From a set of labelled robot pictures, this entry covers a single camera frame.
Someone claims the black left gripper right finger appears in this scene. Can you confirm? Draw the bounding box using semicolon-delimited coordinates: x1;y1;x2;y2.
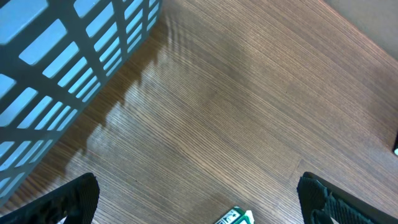
297;172;397;224

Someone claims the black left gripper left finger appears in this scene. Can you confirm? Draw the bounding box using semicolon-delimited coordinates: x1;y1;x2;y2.
1;172;100;224

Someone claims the green white gum box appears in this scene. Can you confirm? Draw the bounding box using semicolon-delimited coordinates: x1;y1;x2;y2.
215;206;254;224

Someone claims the white barcode scanner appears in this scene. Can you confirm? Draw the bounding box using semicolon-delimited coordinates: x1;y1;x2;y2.
392;135;398;156

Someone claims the dark grey mesh basket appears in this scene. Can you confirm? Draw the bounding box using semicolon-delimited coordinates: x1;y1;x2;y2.
1;0;162;203

